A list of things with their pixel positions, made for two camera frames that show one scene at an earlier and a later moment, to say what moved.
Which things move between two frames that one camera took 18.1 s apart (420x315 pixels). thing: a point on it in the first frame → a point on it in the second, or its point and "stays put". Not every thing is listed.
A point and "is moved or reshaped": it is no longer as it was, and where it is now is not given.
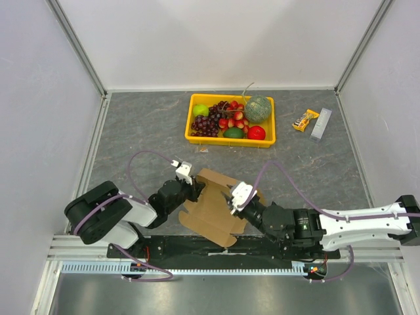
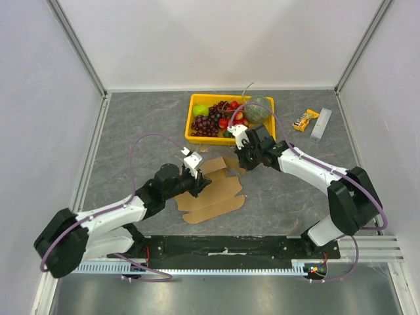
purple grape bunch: (207, 126) stays put
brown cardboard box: (212, 217) is moved or reshaped
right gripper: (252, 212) → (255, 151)
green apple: (201, 109) stays put
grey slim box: (320, 125) stays put
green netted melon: (258, 109) stays put
